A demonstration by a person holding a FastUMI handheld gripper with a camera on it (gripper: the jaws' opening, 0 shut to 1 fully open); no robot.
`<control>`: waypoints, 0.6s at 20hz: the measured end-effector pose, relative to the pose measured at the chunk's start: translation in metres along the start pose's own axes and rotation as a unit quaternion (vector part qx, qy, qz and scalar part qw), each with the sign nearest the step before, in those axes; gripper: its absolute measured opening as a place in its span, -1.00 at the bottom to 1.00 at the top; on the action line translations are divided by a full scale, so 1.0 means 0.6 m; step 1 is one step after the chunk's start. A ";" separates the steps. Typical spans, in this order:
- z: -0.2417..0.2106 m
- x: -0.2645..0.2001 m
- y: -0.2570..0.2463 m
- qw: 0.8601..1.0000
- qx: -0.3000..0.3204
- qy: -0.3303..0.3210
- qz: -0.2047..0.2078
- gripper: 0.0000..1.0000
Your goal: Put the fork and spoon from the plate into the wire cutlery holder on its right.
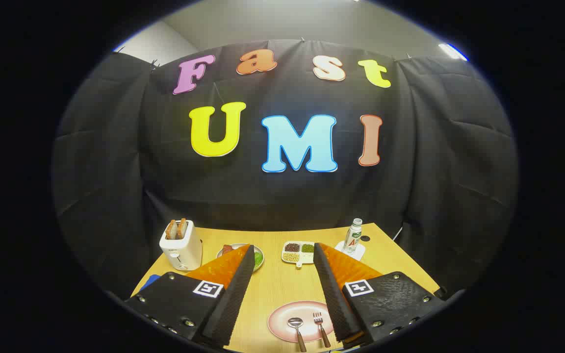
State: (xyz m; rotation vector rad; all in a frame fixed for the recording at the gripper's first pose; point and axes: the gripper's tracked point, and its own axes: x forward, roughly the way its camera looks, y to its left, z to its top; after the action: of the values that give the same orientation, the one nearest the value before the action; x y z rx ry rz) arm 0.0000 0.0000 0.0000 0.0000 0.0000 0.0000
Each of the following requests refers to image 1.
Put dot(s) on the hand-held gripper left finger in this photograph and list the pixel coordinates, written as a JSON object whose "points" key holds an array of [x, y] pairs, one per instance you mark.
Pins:
{"points": [[236, 294]]}

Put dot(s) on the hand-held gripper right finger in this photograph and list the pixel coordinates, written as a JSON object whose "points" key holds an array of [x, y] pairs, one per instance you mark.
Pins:
{"points": [[334, 294]]}

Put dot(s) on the green lettuce leaf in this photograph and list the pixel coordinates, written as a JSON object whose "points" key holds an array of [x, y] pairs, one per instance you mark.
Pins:
{"points": [[258, 257]]}

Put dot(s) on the grey oval food plate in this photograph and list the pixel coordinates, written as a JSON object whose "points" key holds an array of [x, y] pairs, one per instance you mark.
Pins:
{"points": [[219, 253]]}

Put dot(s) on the white divided tray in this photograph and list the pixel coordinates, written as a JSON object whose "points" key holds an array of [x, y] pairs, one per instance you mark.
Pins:
{"points": [[307, 258]]}

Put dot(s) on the brown meat patty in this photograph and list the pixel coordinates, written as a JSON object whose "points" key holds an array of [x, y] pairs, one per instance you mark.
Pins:
{"points": [[227, 249]]}

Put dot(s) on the white square coaster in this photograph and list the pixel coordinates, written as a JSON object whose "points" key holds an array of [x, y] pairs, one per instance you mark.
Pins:
{"points": [[358, 255]]}

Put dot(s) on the pink round plate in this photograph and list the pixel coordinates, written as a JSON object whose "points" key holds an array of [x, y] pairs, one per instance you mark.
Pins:
{"points": [[282, 318]]}

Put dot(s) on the pile of green beans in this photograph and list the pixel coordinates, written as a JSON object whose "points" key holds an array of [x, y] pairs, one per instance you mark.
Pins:
{"points": [[307, 248]]}

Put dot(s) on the white plastic drink bottle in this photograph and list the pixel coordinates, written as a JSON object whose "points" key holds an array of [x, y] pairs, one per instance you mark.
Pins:
{"points": [[353, 240]]}

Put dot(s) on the pile of yellow beans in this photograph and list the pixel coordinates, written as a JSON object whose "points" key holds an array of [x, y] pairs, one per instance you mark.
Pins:
{"points": [[290, 257]]}

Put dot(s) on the pile of dark beans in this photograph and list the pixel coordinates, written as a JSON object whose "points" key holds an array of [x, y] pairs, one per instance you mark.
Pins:
{"points": [[292, 247]]}

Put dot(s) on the white toaster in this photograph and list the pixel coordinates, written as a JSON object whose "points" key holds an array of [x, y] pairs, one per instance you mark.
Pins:
{"points": [[184, 252]]}

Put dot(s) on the brown toast slice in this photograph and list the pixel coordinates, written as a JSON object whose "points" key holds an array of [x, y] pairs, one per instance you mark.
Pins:
{"points": [[182, 229], [170, 230]]}

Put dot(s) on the blue cloth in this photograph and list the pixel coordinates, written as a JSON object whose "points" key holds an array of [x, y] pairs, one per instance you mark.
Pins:
{"points": [[151, 281]]}

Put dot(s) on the ceiling light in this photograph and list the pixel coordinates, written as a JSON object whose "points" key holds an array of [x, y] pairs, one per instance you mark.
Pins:
{"points": [[451, 51]]}

